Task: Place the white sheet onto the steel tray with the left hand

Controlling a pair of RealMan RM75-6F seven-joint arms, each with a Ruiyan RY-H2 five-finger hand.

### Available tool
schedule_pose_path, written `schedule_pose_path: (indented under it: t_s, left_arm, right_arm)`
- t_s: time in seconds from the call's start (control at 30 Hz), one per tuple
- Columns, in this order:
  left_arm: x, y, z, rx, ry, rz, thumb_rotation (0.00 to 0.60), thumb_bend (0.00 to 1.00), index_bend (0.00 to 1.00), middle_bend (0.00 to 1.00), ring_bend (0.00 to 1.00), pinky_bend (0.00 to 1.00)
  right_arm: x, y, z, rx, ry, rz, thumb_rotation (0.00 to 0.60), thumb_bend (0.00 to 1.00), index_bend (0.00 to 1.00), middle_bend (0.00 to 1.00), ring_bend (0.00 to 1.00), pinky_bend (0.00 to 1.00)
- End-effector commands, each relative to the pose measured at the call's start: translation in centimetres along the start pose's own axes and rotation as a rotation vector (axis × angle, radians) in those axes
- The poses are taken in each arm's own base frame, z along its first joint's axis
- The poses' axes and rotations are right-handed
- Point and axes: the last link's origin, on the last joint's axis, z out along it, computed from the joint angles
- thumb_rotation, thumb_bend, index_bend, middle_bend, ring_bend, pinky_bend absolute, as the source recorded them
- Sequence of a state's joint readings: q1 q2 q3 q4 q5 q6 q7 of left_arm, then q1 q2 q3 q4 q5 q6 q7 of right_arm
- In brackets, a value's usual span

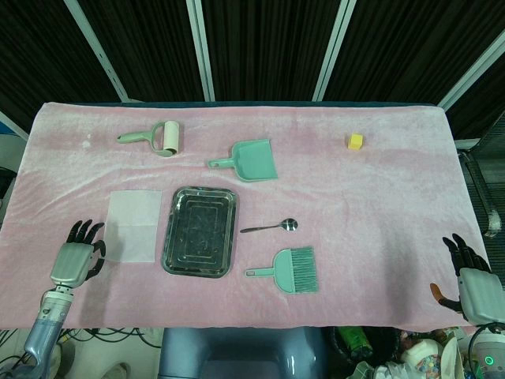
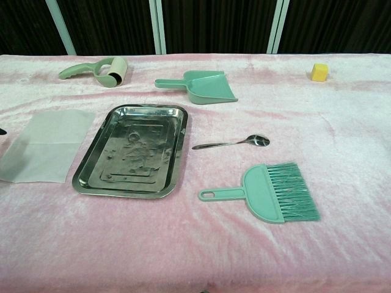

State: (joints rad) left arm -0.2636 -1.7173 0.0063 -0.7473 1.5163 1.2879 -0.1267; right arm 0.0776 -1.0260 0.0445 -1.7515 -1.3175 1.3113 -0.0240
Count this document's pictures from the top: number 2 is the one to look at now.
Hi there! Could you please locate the white paper sheet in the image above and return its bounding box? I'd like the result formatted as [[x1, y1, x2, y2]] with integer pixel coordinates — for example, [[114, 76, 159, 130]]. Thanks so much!
[[0, 109, 97, 184]]

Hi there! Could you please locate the silver metal tray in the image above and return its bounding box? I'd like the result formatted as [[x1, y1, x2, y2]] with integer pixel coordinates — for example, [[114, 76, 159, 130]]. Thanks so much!
[[71, 104, 189, 200]]

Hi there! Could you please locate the green lint roller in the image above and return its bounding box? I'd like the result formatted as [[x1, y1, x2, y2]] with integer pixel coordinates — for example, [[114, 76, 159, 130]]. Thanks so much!
[[58, 56, 129, 88]]

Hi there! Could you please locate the green dustpan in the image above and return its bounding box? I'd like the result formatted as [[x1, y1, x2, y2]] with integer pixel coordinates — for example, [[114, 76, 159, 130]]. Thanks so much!
[[154, 70, 239, 105]]

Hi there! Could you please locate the pink plush table cloth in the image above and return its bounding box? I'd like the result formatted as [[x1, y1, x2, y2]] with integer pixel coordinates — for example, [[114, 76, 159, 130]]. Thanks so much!
[[0, 53, 391, 293]]

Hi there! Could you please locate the metal spoon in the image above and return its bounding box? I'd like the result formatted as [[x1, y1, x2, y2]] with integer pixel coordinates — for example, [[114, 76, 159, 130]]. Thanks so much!
[[191, 134, 271, 151]]

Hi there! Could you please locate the green hand brush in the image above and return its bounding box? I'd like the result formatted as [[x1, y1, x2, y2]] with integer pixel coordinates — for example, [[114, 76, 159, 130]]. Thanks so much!
[[199, 162, 321, 225]]

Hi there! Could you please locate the yellow cube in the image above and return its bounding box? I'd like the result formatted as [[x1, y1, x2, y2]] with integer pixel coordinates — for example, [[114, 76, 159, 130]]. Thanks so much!
[[310, 63, 328, 82]]

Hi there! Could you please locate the white partition post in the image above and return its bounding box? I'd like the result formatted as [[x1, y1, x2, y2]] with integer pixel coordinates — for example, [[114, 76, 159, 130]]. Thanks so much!
[[266, 0, 290, 55], [148, 0, 167, 56], [45, 0, 76, 56]]

